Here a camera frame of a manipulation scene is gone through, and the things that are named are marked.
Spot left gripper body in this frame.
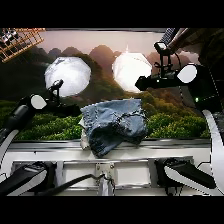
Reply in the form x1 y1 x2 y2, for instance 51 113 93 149
48 101 75 118

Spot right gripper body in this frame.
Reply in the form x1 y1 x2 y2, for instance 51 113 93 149
145 73 180 91

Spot blue jeans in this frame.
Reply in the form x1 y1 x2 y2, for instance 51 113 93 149
79 97 149 159

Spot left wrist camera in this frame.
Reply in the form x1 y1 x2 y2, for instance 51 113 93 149
47 78 65 105

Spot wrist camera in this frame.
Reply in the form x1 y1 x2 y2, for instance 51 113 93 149
47 78 65 105
153 41 175 77

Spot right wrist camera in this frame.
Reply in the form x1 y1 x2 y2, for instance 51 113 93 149
153 41 175 77

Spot silver frame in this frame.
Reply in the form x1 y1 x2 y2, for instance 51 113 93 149
0 138 224 197

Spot black cable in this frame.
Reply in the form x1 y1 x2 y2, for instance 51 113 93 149
35 173 113 197

